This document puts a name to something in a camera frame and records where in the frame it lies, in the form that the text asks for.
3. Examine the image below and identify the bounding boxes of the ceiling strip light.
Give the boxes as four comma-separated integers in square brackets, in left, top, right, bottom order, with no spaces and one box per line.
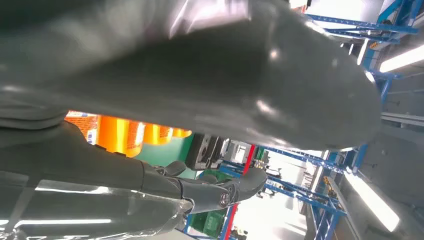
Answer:
[343,171,401,233]
[378,44,424,74]
[356,38,370,66]

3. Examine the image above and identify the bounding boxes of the red steel post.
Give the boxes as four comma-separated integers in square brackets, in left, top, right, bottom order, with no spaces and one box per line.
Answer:
[222,144,257,240]

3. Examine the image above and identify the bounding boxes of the clear plastic film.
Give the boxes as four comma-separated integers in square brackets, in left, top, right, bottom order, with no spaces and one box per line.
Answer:
[0,180,195,240]

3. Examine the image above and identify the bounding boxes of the blue steel rack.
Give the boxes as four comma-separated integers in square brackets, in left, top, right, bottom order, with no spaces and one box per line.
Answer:
[185,144,369,240]
[304,0,419,104]

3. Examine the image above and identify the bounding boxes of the green plastic crate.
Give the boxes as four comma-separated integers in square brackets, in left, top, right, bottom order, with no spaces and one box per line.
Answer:
[190,208,229,239]

